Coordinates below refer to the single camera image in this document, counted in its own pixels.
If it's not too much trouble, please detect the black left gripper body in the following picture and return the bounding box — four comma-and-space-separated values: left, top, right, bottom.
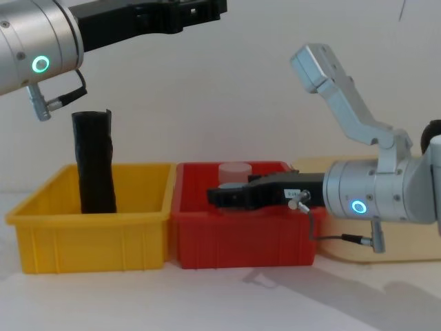
70, 0, 167, 54

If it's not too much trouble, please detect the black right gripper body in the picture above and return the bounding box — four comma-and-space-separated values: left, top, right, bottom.
246, 171, 327, 212

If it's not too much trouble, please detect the translucent white plastic cylinder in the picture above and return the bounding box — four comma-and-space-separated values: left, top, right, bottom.
218, 161, 263, 217

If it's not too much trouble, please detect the red plastic bin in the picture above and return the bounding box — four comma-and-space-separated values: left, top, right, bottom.
170, 160, 327, 270

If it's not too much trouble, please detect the pale wooden board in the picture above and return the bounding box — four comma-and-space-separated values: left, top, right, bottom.
291, 154, 441, 265

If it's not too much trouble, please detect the black rolled sheet tube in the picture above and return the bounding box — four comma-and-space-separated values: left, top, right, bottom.
70, 108, 119, 215

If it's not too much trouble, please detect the white table cloth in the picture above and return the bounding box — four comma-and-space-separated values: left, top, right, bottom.
0, 191, 441, 331

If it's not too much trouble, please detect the yellow plastic bin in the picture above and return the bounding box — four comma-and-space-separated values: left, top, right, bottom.
5, 162, 178, 275

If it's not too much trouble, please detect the right wrist cable with plug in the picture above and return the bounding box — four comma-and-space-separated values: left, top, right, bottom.
287, 189, 387, 254

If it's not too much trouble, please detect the wrist cable with plug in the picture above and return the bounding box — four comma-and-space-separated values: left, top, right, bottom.
26, 68, 89, 122
287, 189, 387, 254

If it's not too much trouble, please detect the left wrist cable with plug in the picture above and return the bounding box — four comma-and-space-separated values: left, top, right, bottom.
26, 68, 89, 122

